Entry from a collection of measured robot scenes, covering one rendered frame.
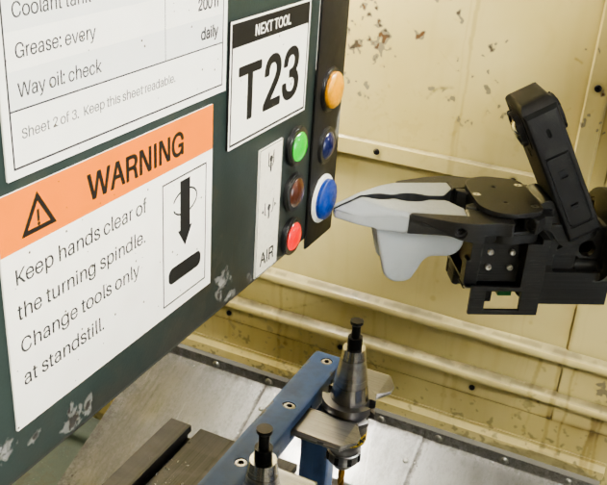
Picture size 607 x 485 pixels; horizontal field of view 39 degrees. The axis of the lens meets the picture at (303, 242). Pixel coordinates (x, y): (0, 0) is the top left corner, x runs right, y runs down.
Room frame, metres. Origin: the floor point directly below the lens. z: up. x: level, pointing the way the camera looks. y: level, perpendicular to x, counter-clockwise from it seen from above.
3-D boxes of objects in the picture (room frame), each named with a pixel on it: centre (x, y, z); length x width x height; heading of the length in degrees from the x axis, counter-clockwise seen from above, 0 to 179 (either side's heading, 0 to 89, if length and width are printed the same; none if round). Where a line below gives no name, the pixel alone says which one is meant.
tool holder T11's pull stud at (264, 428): (0.62, 0.02, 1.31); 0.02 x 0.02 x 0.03
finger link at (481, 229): (0.55, -0.11, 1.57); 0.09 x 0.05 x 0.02; 96
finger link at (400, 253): (0.55, -0.07, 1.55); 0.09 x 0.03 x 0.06; 96
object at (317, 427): (0.77, -0.04, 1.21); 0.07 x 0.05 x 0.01; 66
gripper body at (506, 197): (0.58, -0.17, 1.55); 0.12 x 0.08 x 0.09; 96
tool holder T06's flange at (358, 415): (0.82, -0.07, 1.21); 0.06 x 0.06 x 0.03
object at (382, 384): (0.87, -0.09, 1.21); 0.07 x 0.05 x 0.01; 66
